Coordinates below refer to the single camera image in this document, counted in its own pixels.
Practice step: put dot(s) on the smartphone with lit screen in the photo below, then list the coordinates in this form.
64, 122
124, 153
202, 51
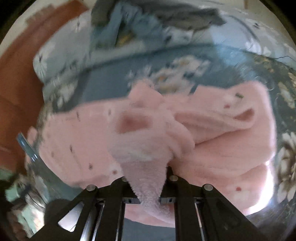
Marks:
27, 148

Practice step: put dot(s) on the teal floral bedsheet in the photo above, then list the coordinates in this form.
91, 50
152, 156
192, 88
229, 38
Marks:
221, 67

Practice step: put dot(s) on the red-brown wooden headboard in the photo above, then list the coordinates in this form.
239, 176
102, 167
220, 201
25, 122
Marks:
21, 90

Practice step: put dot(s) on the grey and blue clothes pile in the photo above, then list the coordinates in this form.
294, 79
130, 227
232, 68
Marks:
157, 23

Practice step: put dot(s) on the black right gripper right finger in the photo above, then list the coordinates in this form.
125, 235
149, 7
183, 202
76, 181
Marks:
203, 213

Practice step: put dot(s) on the light grey floral quilt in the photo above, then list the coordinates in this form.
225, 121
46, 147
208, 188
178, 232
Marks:
69, 51

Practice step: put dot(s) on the pink fleece garment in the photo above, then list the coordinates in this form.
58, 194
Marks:
224, 137

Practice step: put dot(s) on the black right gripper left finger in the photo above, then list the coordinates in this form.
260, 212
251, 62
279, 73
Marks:
101, 217

